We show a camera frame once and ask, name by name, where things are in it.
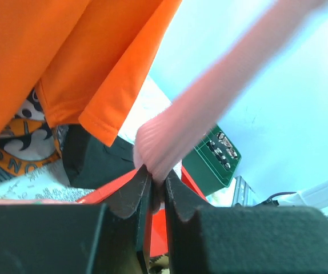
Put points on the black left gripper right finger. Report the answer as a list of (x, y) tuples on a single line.
[(261, 239)]

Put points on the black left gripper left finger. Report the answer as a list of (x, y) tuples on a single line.
[(110, 237)]

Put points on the brown argyle sock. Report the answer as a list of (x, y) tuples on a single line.
[(159, 264)]

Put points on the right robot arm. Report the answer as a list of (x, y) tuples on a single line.
[(316, 196)]

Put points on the red plastic tray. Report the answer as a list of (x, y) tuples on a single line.
[(158, 231)]

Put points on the floral table mat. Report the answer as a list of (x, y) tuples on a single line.
[(51, 182)]

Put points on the black hanging garment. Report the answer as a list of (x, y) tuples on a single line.
[(90, 164)]

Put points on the green compartment box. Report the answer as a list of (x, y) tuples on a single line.
[(212, 162)]

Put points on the orange t-shirt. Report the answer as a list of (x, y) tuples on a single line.
[(87, 60)]

